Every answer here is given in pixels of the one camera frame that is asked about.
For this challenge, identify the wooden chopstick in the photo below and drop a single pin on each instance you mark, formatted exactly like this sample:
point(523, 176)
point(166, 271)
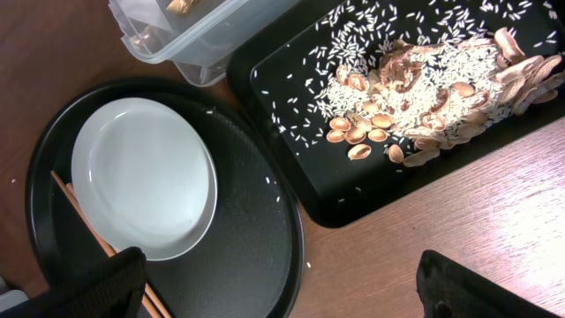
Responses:
point(62, 186)
point(150, 300)

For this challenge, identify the black rectangular tray bin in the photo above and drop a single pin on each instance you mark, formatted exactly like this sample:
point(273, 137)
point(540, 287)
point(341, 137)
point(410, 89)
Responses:
point(397, 176)

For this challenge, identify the nut shells and rice waste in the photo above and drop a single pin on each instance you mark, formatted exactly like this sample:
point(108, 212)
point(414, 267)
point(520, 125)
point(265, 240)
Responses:
point(411, 78)

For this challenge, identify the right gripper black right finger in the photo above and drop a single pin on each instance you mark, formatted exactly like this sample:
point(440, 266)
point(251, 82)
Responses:
point(447, 289)

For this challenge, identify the grey round plate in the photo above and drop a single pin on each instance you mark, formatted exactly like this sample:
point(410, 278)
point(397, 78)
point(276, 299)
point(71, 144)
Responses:
point(144, 178)

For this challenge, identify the round black tray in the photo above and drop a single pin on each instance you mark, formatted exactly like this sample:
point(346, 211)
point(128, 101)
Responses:
point(250, 262)

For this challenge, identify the brown Nescafe sachet wrapper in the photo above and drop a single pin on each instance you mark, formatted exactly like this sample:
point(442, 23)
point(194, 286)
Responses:
point(176, 9)

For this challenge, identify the clear plastic bin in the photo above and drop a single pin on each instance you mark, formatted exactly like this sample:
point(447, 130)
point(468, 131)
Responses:
point(198, 42)

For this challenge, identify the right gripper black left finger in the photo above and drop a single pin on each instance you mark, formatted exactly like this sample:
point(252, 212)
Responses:
point(112, 289)

